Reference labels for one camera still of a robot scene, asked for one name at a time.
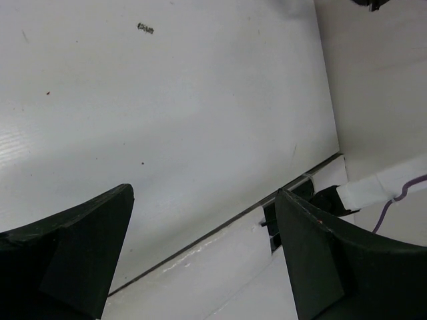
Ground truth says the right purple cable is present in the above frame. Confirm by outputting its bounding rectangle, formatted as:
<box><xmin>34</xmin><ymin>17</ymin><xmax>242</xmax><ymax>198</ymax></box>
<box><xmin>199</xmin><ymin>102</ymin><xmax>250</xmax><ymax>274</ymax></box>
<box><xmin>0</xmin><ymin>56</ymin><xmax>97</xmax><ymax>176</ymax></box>
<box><xmin>370</xmin><ymin>174</ymin><xmax>427</xmax><ymax>234</ymax></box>

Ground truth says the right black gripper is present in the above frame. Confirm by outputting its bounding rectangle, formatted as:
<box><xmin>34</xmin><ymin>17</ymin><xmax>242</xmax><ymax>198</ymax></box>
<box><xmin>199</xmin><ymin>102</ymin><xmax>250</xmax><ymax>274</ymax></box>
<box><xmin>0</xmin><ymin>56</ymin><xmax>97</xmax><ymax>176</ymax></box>
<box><xmin>352</xmin><ymin>0</ymin><xmax>390</xmax><ymax>12</ymax></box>

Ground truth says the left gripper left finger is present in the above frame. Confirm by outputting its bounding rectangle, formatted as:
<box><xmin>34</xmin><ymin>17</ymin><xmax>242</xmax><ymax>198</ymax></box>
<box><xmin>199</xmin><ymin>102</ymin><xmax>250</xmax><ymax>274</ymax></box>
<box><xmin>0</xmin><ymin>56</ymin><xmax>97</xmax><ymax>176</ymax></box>
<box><xmin>1</xmin><ymin>184</ymin><xmax>134</xmax><ymax>319</ymax></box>

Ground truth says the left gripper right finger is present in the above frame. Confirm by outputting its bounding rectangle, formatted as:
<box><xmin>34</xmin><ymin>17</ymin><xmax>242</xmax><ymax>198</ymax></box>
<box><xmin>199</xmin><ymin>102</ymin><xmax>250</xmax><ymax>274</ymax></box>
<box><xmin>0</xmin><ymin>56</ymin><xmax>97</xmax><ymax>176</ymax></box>
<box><xmin>282</xmin><ymin>193</ymin><xmax>426</xmax><ymax>319</ymax></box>

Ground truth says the white glossy cover panel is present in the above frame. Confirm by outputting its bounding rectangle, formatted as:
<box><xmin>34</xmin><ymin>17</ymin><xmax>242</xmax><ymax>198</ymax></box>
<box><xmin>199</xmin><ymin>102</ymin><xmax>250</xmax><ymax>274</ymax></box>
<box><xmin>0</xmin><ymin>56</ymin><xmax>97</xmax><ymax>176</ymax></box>
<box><xmin>103</xmin><ymin>208</ymin><xmax>297</xmax><ymax>319</ymax></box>

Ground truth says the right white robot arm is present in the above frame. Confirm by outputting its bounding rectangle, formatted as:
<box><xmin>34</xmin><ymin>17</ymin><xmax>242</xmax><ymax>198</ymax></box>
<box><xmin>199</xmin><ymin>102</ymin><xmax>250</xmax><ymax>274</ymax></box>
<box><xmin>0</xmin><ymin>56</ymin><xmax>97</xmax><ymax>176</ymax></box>
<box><xmin>315</xmin><ymin>1</ymin><xmax>426</xmax><ymax>209</ymax></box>

